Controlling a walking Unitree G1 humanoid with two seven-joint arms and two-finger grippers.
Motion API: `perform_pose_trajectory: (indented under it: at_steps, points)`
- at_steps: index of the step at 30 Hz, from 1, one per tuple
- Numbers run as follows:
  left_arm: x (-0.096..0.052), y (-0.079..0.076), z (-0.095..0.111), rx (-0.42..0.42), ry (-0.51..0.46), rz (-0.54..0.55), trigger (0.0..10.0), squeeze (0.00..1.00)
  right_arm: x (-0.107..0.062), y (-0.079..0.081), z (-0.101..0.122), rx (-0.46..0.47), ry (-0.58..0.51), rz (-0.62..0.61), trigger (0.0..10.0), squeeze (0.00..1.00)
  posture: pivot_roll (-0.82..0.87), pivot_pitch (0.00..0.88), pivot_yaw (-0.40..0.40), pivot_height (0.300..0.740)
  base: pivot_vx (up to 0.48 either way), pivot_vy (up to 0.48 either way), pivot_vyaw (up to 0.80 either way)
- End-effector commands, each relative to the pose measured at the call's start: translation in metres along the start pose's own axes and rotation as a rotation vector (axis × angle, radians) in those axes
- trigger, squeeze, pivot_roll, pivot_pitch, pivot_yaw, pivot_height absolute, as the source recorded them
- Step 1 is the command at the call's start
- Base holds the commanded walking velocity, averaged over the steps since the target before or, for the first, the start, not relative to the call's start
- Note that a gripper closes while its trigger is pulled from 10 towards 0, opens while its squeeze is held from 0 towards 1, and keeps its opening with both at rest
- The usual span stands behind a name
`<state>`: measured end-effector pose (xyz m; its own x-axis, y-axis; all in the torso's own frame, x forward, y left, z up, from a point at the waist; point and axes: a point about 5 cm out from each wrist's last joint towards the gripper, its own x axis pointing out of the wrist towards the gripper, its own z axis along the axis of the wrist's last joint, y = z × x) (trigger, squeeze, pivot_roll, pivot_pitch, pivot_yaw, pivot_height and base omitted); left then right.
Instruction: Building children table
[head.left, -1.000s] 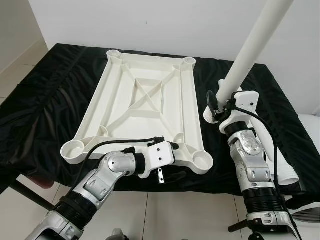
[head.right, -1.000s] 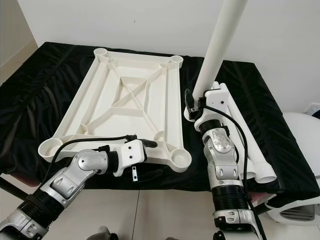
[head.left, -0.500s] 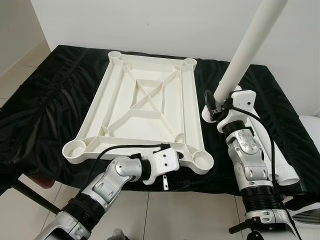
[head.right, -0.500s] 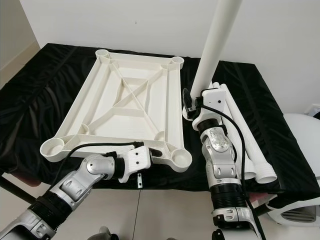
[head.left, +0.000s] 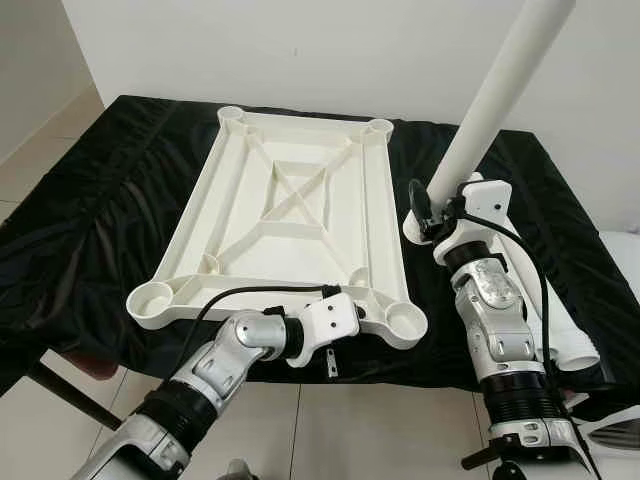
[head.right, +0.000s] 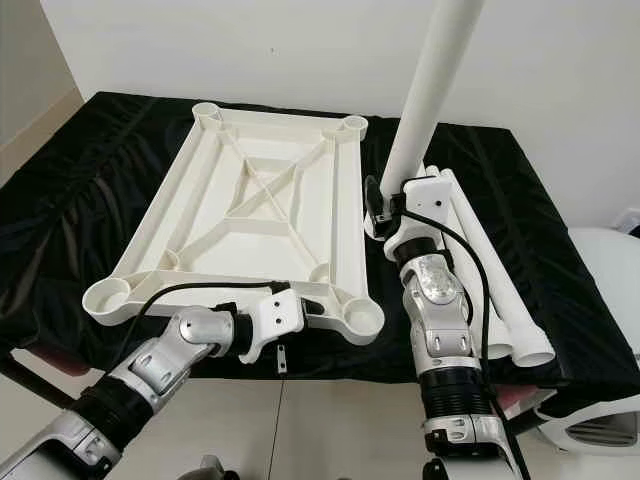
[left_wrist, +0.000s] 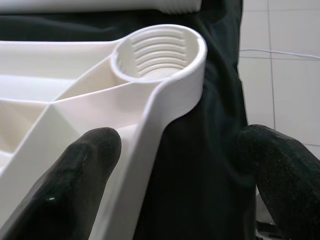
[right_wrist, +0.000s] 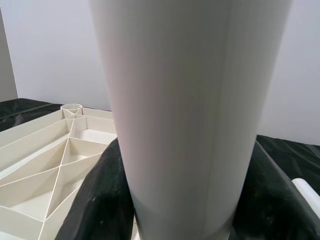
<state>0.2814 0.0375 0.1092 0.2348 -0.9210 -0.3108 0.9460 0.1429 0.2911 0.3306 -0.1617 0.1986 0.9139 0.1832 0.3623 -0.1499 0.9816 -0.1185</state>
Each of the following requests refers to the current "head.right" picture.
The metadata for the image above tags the black cloth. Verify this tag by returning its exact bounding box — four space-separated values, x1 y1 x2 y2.
0 90 623 401

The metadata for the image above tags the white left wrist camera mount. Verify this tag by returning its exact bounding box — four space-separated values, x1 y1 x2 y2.
240 287 308 363

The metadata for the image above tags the white plastic table top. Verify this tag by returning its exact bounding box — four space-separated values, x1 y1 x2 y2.
82 100 386 337

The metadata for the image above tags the grey robot left foot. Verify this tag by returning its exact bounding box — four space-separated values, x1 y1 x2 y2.
196 455 241 480

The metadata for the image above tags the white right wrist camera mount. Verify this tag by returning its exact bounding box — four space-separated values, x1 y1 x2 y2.
400 168 456 263

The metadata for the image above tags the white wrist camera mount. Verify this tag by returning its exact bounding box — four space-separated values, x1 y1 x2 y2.
240 287 308 363
400 168 456 263

